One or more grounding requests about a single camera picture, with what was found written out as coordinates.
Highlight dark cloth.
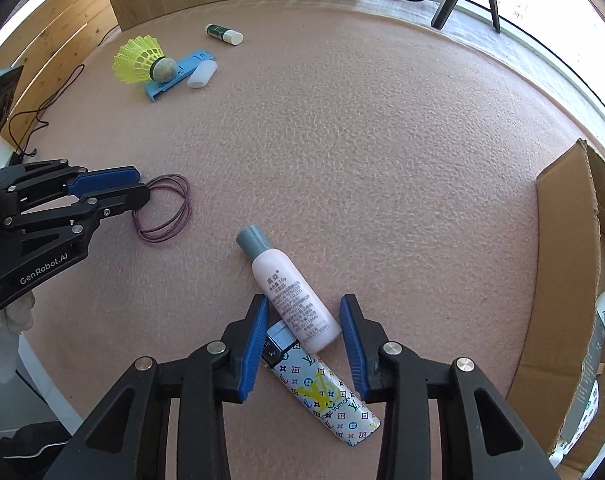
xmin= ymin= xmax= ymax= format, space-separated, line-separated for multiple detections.
xmin=2 ymin=422 xmax=77 ymax=461

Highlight patterned white lighter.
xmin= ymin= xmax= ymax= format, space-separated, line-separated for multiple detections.
xmin=261 ymin=321 xmax=381 ymax=446

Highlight yellow shuttlecock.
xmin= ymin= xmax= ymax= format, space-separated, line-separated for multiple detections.
xmin=113 ymin=36 xmax=178 ymax=86

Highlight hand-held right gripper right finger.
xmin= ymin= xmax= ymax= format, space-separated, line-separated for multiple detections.
xmin=338 ymin=293 xmax=560 ymax=480

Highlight white plastic cap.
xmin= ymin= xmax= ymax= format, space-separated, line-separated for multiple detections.
xmin=187 ymin=60 xmax=218 ymax=90

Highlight slatted wooden panel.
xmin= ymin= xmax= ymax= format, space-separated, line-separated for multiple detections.
xmin=0 ymin=0 xmax=120 ymax=133

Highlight purple hair tie loops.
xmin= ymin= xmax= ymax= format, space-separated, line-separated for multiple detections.
xmin=135 ymin=174 xmax=190 ymax=245

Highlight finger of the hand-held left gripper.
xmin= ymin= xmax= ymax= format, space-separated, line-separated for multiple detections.
xmin=2 ymin=184 xmax=152 ymax=241
xmin=0 ymin=159 xmax=142 ymax=211

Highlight blue plastic clip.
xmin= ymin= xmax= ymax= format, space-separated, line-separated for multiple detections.
xmin=143 ymin=50 xmax=217 ymax=102

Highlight person's left hand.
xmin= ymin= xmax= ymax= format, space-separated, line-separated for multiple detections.
xmin=0 ymin=292 xmax=36 ymax=335

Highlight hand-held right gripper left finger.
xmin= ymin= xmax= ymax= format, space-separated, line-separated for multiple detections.
xmin=45 ymin=294 xmax=270 ymax=480

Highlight green lip balm tube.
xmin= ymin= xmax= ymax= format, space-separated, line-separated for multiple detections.
xmin=206 ymin=23 xmax=244 ymax=45

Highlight black charger cable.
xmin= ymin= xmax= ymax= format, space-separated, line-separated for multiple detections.
xmin=7 ymin=62 xmax=86 ymax=158

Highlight pink lotion bottle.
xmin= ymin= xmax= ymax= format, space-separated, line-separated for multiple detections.
xmin=236 ymin=224 xmax=343 ymax=354

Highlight cardboard box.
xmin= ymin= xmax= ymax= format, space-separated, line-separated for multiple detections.
xmin=505 ymin=139 xmax=605 ymax=471

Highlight person's left forearm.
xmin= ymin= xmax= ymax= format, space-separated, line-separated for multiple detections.
xmin=0 ymin=310 xmax=23 ymax=385

